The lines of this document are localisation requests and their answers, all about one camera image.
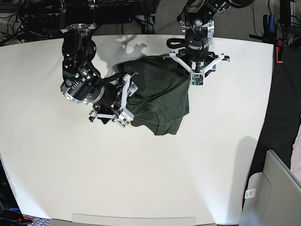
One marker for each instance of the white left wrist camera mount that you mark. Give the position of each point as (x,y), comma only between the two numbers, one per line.
(197,79)

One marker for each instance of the red clamp on table edge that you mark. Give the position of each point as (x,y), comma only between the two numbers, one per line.
(279,51)

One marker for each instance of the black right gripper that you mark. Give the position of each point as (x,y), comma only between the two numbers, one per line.
(110,96)

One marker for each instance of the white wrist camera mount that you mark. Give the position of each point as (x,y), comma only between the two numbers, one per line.
(123,117)
(197,79)

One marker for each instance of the grey plastic bin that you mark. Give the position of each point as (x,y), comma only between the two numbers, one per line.
(273,197)

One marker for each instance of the blue and black handled tools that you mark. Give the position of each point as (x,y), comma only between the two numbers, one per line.
(268,26)

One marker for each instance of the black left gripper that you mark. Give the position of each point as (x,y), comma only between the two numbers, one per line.
(189,56)

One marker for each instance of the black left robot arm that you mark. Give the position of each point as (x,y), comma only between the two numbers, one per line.
(196,21)

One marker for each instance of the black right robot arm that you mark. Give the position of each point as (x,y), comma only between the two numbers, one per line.
(82,81)

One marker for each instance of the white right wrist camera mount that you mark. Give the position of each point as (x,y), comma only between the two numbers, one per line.
(123,117)

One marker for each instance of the pink cloth at edge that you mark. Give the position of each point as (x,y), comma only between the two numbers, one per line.
(296,157)

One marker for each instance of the dark green long-sleeve shirt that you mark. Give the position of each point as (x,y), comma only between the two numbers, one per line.
(162,99)

